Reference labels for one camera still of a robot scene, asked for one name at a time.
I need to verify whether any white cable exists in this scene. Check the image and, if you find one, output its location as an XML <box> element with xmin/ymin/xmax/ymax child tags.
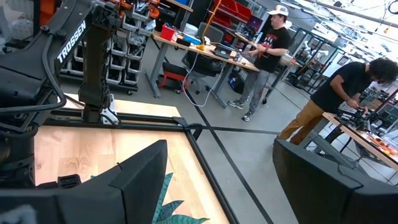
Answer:
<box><xmin>181</xmin><ymin>52</ymin><xmax>229</xmax><ymax>108</ymax></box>

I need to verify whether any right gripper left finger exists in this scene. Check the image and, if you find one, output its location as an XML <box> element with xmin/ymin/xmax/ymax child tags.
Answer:
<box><xmin>0</xmin><ymin>139</ymin><xmax>169</xmax><ymax>224</ymax></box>

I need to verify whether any blue bag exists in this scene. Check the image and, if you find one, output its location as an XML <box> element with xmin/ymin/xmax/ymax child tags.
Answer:
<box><xmin>228</xmin><ymin>70</ymin><xmax>246</xmax><ymax>94</ymax></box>

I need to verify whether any orange cabinet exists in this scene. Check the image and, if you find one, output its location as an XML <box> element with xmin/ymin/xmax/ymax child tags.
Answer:
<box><xmin>39</xmin><ymin>0</ymin><xmax>57</xmax><ymax>26</ymax></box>

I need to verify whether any red stool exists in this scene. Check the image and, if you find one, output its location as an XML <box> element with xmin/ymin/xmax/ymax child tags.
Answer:
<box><xmin>160</xmin><ymin>62</ymin><xmax>189</xmax><ymax>94</ymax></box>

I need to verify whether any red bin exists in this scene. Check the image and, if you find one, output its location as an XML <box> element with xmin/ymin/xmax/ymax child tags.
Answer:
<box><xmin>160</xmin><ymin>23</ymin><xmax>177</xmax><ymax>41</ymax></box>

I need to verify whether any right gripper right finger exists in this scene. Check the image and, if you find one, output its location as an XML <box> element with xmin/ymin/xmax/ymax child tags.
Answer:
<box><xmin>272</xmin><ymin>139</ymin><xmax>398</xmax><ymax>224</ymax></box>

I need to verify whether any person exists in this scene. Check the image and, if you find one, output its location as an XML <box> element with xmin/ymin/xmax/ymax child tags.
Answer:
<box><xmin>276</xmin><ymin>57</ymin><xmax>398</xmax><ymax>146</ymax></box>
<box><xmin>228</xmin><ymin>4</ymin><xmax>292</xmax><ymax>122</ymax></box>

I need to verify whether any black laptop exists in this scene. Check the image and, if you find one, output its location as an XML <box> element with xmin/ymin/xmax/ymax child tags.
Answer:
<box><xmin>214</xmin><ymin>43</ymin><xmax>234</xmax><ymax>60</ymax></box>

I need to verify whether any white arm base bracket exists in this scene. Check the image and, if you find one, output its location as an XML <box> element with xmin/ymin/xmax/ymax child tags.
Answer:
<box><xmin>99</xmin><ymin>93</ymin><xmax>121</xmax><ymax>125</ymax></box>

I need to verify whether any wooden desk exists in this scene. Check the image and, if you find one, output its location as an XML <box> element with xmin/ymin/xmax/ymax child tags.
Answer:
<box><xmin>322</xmin><ymin>111</ymin><xmax>398</xmax><ymax>172</ymax></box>
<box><xmin>145</xmin><ymin>29</ymin><xmax>261</xmax><ymax>108</ymax></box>

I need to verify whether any artificial green snake plant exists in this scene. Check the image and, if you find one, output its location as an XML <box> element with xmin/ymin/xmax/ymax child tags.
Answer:
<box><xmin>151</xmin><ymin>172</ymin><xmax>211</xmax><ymax>224</ymax></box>

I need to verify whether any rack of grey bins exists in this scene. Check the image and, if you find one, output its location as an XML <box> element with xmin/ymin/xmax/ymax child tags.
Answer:
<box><xmin>60</xmin><ymin>0</ymin><xmax>156</xmax><ymax>94</ymax></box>

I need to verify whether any blue box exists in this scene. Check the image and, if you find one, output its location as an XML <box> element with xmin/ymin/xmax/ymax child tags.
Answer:
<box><xmin>183</xmin><ymin>33</ymin><xmax>202</xmax><ymax>46</ymax></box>

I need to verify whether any black office chair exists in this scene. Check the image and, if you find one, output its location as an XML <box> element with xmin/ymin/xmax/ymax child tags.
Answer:
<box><xmin>182</xmin><ymin>21</ymin><xmax>225</xmax><ymax>94</ymax></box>

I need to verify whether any yellow cable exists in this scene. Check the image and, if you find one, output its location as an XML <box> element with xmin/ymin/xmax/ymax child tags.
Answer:
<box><xmin>197</xmin><ymin>0</ymin><xmax>223</xmax><ymax>50</ymax></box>

